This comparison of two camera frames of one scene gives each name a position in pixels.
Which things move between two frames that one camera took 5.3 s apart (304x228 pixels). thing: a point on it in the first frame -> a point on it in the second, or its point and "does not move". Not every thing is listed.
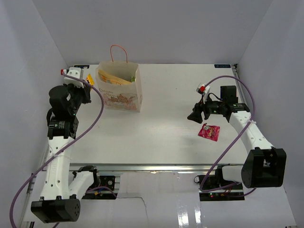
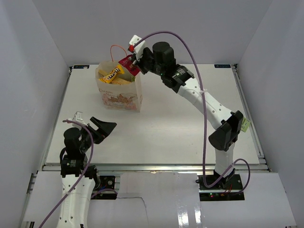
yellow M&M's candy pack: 90,79 -> 109,77
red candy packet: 210,132 -> 127,62
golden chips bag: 105,77 does not move
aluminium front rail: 149,167 does not move
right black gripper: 196,116 -> 140,63
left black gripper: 86,91 -> 104,129
